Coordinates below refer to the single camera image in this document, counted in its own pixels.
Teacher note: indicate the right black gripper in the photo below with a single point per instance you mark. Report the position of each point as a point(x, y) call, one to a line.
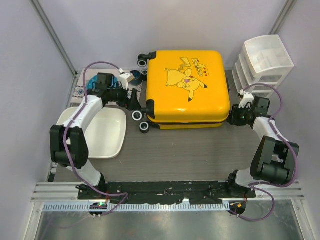
point(234, 118)

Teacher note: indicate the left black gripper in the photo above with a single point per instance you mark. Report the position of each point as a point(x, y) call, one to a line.
point(132, 104)

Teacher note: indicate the white square tray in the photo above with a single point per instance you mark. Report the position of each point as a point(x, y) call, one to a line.
point(94, 132)

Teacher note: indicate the yellow Pikachu hard suitcase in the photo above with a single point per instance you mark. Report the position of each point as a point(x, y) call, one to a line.
point(185, 89)

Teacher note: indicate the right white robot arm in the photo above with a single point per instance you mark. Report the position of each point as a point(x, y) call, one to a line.
point(276, 158)

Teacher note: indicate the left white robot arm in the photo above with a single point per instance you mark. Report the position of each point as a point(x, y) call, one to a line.
point(101, 95)

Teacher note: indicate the dark blue ceramic cup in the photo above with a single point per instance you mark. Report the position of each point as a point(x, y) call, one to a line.
point(137, 78)

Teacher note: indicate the blue polka dot plate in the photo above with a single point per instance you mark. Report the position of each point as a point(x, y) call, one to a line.
point(91, 84)

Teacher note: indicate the patterned white placemat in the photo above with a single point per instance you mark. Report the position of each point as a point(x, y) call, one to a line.
point(78, 93)

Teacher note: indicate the white plastic drawer organizer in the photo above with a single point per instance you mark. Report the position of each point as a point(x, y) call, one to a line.
point(262, 65)

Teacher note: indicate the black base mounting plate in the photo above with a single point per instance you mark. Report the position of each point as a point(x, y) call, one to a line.
point(174, 192)

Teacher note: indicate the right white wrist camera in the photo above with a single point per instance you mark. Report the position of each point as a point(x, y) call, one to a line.
point(246, 99)

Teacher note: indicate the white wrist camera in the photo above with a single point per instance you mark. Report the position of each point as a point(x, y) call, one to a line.
point(125, 78)
point(246, 99)

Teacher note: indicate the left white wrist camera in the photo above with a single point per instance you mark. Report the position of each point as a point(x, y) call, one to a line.
point(125, 78)

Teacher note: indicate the white slotted cable duct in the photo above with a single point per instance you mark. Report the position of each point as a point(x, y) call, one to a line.
point(185, 206)

